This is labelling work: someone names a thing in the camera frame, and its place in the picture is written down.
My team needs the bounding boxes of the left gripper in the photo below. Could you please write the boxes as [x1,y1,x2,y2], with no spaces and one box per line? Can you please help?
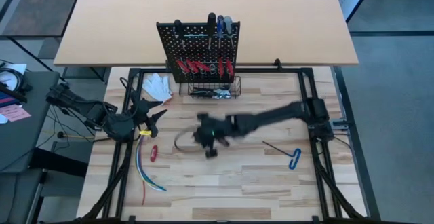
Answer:
[132,100,170,139]

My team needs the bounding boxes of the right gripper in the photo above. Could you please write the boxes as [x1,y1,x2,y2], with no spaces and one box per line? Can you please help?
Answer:
[193,112,238,160]

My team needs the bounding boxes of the black pliers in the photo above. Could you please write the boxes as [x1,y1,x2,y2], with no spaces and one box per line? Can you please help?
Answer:
[189,90,218,98]

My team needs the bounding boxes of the ribbed black-handled screwdriver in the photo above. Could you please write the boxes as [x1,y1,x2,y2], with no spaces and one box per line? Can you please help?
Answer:
[173,18,186,50]

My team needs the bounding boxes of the large black-handled screwdriver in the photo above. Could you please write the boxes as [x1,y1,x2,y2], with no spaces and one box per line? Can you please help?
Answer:
[205,12,216,50]

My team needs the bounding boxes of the blue-handled screwdriver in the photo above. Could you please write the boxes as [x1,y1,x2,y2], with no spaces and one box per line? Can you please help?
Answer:
[216,14,224,48]

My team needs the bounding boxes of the grey-handled screwdriver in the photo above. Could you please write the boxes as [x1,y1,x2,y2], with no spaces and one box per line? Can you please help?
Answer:
[222,15,235,48]

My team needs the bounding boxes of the black metal peg board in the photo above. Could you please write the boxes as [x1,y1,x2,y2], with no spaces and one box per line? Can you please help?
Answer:
[155,20,241,84]

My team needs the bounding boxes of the white work glove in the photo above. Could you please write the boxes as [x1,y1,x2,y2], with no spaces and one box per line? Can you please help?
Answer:
[141,73,174,103]

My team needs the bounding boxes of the light wooden desk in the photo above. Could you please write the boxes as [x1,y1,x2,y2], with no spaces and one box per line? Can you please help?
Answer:
[53,0,359,67]

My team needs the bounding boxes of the grey side table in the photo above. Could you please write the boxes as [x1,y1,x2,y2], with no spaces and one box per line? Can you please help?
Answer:
[0,70,61,174]

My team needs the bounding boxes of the pink paper sheet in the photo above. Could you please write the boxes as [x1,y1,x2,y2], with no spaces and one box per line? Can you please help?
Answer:
[0,103,32,123]

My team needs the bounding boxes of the white paper sheet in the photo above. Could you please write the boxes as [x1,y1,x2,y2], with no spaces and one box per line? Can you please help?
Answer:
[0,63,27,82]

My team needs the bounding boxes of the black right camera cable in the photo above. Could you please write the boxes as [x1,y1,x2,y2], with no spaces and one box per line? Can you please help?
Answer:
[174,128,197,153]

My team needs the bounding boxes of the black camera cable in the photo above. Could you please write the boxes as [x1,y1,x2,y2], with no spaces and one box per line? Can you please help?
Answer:
[119,77,134,94]
[174,128,197,153]

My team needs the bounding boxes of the black wire basket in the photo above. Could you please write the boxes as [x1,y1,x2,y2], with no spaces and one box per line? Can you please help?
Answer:
[186,75,242,100]

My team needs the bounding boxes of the black left camera cable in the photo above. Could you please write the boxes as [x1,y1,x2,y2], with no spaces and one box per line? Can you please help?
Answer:
[119,77,134,94]

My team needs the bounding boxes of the coloured wire bundle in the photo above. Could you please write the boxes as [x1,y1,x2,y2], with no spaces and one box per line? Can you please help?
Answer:
[134,134,167,207]

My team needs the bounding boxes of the silver ring hook rail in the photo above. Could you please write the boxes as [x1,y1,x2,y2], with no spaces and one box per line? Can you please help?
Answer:
[176,60,235,77]

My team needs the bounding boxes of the black aluminium rig frame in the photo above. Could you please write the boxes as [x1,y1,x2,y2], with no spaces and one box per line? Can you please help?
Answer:
[76,66,382,224]

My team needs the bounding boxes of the silver screwdriver holder rail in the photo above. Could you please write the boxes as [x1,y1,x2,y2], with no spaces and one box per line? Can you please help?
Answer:
[178,32,235,39]

